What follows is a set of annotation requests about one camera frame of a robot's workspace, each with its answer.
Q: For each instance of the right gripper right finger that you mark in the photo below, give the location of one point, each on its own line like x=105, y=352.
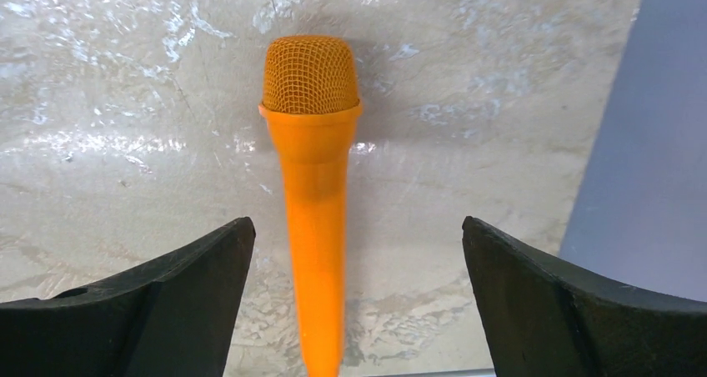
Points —
x=543, y=316

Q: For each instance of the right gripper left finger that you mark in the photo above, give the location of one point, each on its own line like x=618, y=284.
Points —
x=171, y=316

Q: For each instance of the orange microphone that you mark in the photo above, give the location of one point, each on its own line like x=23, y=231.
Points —
x=311, y=105

